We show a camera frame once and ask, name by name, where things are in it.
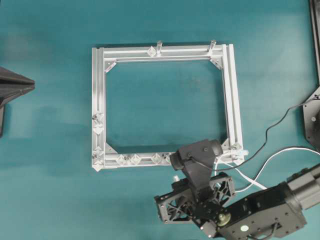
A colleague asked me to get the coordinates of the clear pin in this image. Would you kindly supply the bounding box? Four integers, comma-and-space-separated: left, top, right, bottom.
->
156, 40, 163, 56
207, 39, 217, 55

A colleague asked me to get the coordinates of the black rail at right edge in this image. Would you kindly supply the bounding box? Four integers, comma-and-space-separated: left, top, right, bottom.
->
309, 0, 320, 82

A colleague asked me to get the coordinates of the clear pin top right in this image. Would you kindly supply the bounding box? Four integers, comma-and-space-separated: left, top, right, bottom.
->
207, 39, 217, 55

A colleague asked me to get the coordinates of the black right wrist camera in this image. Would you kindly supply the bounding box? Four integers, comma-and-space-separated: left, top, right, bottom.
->
169, 139, 223, 199

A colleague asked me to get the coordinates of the white cable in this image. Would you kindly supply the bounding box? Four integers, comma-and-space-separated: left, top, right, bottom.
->
214, 146, 320, 193

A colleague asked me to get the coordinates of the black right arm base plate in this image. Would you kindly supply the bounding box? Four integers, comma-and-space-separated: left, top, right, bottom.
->
302, 87, 320, 152

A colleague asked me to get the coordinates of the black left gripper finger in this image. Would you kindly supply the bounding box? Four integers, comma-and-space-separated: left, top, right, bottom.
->
0, 67, 35, 85
0, 85, 34, 108

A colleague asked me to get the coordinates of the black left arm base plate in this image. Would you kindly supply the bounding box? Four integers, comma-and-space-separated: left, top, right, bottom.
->
0, 106, 5, 137

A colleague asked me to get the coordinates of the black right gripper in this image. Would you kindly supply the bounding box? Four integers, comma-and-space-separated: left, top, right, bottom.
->
154, 172, 236, 223

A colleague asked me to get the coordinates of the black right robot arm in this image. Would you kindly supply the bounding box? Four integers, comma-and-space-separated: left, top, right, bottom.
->
154, 165, 320, 240

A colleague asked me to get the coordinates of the aluminium extrusion square frame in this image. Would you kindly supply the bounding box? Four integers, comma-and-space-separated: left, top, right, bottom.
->
91, 44, 248, 172

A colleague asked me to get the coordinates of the clear pin top left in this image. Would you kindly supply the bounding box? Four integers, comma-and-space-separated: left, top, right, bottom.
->
156, 40, 163, 56

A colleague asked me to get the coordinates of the black right camera cable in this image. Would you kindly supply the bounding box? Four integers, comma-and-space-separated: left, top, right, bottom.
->
189, 104, 305, 173

